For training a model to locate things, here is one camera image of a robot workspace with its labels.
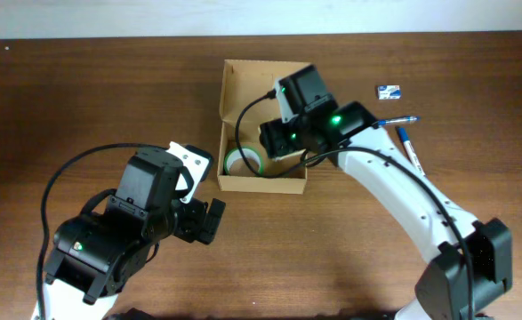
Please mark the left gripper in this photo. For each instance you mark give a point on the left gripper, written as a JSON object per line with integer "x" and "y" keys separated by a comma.
{"x": 204, "y": 220}

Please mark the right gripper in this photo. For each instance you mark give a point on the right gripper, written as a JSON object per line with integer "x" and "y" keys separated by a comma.
{"x": 272, "y": 140}

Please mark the green tape roll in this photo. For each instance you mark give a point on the green tape roll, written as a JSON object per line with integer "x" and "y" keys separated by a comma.
{"x": 244, "y": 163}

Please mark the brown cardboard box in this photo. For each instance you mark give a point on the brown cardboard box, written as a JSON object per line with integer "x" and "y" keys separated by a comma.
{"x": 244, "y": 81}

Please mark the yellow sticky note pad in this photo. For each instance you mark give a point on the yellow sticky note pad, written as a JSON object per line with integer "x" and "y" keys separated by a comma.
{"x": 295, "y": 154}

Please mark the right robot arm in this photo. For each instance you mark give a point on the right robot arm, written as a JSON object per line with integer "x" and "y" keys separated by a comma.
{"x": 469, "y": 263}

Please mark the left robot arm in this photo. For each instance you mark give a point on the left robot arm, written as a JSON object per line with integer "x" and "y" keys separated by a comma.
{"x": 118, "y": 231}

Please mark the small white blue box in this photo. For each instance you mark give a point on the small white blue box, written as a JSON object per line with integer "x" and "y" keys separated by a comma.
{"x": 388, "y": 92}

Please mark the blue white marker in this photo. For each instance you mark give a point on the blue white marker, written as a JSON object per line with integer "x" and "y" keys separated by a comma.
{"x": 408, "y": 146}

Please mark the blue ballpoint pen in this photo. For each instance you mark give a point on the blue ballpoint pen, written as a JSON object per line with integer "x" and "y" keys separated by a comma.
{"x": 397, "y": 121}

